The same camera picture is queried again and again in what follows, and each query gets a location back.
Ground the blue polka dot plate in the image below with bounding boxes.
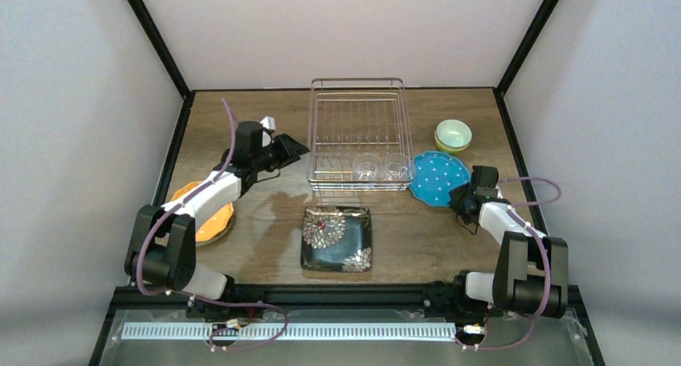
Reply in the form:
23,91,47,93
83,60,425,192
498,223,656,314
409,151,471,208

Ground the yellow green bowl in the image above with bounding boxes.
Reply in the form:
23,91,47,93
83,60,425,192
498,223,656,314
434,133,470,155

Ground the pale green glass bowl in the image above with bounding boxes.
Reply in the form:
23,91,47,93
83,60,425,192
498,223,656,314
434,119,472,147

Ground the metal wire dish rack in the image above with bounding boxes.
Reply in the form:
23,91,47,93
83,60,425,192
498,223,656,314
307,77,414,192

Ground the small clear plastic cup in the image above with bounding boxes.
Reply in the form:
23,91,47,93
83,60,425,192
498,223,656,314
352,152,383,181

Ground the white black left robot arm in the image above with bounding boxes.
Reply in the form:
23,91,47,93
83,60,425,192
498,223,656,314
124,118,310,300

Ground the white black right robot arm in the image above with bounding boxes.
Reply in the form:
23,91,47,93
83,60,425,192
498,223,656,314
450,165,569,319

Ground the black floral square plate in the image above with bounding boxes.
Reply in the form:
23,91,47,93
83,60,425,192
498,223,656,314
300,205,373,273

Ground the orange polka dot plate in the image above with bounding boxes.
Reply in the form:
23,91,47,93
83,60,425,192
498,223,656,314
170,181,234,246

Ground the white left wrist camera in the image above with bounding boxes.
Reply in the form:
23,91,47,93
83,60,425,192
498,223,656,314
260,116,276,132

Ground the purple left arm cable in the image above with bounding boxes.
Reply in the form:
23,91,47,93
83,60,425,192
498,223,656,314
135,98,289,352

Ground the black aluminium frame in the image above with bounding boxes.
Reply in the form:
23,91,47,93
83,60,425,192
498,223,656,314
88,0,608,366

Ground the white slotted cable duct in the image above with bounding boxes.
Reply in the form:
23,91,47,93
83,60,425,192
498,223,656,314
116,322,457,342

